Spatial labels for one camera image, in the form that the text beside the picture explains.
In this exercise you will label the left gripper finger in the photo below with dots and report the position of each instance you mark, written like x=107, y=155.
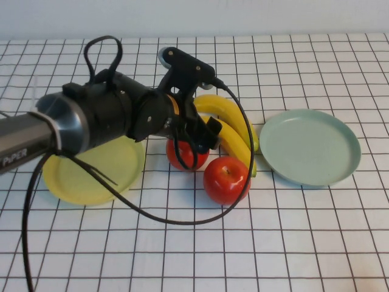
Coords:
x=195, y=137
x=212, y=130

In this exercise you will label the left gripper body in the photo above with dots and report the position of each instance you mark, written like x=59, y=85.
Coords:
x=182, y=109

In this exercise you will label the red apple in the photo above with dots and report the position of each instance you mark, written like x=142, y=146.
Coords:
x=182, y=156
x=225, y=182

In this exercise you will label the yellow banana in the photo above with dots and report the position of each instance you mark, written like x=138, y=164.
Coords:
x=225, y=109
x=235, y=141

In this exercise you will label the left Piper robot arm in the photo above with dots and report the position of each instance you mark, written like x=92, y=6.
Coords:
x=100, y=115

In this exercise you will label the pale green round plate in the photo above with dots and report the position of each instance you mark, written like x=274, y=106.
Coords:
x=310, y=146

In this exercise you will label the yellow round plate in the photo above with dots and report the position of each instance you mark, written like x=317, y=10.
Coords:
x=100, y=179

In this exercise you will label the white zip tie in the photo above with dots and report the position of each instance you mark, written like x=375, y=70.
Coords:
x=54, y=134

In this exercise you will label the white black-grid tablecloth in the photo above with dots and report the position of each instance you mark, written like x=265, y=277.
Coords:
x=304, y=243

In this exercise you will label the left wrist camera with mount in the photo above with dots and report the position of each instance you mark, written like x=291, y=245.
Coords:
x=188, y=65

